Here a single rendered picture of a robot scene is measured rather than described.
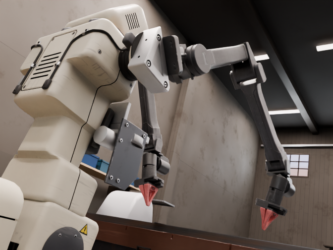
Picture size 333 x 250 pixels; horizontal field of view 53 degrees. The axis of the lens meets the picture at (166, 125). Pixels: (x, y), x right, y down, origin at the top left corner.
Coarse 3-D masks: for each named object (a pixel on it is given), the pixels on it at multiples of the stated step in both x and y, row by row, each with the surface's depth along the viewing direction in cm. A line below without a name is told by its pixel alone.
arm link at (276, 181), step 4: (276, 176) 124; (280, 176) 124; (272, 180) 125; (276, 180) 123; (280, 180) 123; (284, 180) 123; (272, 184) 124; (276, 184) 123; (280, 184) 122; (284, 184) 123; (276, 188) 123; (280, 188) 122; (284, 188) 123
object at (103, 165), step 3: (99, 159) 537; (102, 159) 533; (99, 162) 535; (102, 162) 534; (105, 162) 538; (108, 162) 543; (99, 165) 532; (102, 165) 534; (105, 165) 539; (108, 165) 544; (96, 168) 533; (99, 168) 529; (102, 168) 533; (105, 168) 539; (102, 171) 533; (105, 171) 538
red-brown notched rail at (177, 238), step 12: (108, 228) 109; (120, 228) 106; (132, 228) 103; (108, 240) 107; (120, 240) 104; (132, 240) 101; (144, 240) 99; (156, 240) 96; (168, 240) 94; (180, 240) 92; (192, 240) 89; (204, 240) 87
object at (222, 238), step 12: (96, 216) 121; (108, 216) 118; (144, 228) 106; (156, 228) 103; (168, 228) 101; (180, 228) 98; (216, 240) 90; (228, 240) 88; (240, 240) 86; (252, 240) 85
